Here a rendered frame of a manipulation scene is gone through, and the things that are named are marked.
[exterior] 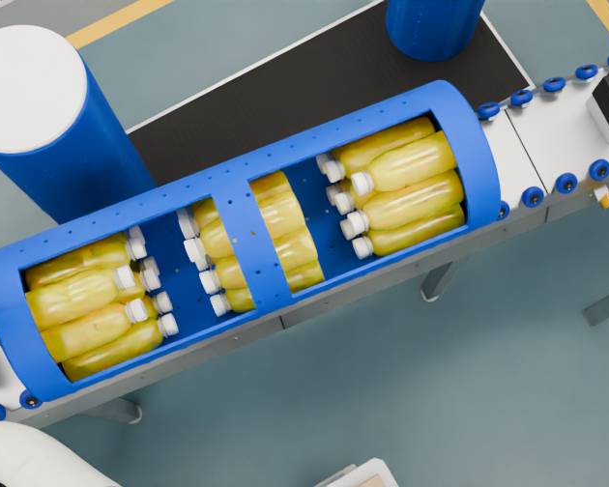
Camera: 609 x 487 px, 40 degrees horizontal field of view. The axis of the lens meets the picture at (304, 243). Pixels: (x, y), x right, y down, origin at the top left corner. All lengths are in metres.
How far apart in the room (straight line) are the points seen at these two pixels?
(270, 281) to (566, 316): 1.46
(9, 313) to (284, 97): 1.45
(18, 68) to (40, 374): 0.66
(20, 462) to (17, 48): 1.08
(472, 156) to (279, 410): 1.33
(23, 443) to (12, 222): 1.94
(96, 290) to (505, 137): 0.89
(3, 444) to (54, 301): 0.54
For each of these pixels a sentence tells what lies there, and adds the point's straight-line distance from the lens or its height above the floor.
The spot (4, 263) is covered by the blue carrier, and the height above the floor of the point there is 1.21.
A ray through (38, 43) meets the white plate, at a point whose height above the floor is 1.04.
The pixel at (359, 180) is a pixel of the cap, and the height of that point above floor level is 1.18.
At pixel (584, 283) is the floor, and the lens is 2.73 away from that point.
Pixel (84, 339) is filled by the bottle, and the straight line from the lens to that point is 1.47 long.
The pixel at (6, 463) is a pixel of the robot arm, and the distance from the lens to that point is 0.92.
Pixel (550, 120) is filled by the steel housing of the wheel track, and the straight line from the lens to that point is 1.83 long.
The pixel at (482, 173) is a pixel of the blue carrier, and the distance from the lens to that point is 1.44.
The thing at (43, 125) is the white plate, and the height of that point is 1.04.
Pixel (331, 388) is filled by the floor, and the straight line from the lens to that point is 2.55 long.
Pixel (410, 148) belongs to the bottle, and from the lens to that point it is 1.46.
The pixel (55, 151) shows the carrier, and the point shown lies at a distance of 1.74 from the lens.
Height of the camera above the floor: 2.54
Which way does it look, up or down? 75 degrees down
